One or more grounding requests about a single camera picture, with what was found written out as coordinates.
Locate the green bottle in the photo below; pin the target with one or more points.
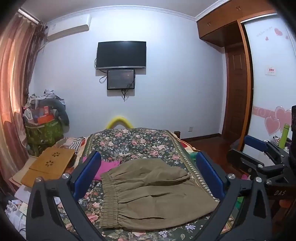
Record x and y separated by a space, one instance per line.
284 136

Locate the small black monitor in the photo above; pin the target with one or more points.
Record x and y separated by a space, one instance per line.
120 78

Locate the white sliding wardrobe door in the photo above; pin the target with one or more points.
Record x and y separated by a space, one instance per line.
266 97

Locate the wooden lap desk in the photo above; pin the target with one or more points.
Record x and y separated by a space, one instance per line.
48 166

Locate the brown wooden door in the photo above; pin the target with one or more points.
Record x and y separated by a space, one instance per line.
235 92

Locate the colourful plush blanket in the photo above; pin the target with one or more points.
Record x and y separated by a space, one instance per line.
190 150

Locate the pile of clothes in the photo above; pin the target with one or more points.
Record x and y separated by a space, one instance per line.
46 95

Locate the grey pillow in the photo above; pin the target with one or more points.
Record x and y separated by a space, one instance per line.
61 111

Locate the orange box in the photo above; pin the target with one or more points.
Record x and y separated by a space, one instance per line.
45 120

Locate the wooden bed frame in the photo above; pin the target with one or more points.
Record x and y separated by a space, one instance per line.
177 134

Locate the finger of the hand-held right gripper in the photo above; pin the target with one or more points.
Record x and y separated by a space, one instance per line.
242 160
255 142

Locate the pink heart sticker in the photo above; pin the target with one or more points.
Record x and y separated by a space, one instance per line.
281 118

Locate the yellow foam tube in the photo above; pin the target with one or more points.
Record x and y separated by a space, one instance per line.
119 119

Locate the dark floral blanket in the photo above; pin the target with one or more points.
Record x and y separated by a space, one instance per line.
143 143

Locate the pink cloth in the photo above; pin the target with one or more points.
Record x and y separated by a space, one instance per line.
106 168

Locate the pile of white papers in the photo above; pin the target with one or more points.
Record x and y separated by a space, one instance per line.
16 208

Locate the white door label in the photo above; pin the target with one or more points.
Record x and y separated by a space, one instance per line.
270 70

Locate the green patterned bag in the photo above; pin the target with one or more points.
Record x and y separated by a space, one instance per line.
44 136

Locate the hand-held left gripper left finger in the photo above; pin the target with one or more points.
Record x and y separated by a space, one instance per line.
89 171

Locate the wooden overhead cabinet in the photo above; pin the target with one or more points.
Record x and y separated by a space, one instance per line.
222 20

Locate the striped cloth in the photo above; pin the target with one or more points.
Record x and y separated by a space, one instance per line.
71 141

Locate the black wall television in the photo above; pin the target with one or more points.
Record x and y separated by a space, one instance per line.
121 54

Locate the pink curtain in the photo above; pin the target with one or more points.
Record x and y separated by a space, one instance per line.
13 92

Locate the olive green pants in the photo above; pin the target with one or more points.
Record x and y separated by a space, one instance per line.
150 190

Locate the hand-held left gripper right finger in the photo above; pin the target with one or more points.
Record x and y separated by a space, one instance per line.
211 176

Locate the white air conditioner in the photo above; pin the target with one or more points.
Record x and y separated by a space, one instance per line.
69 27

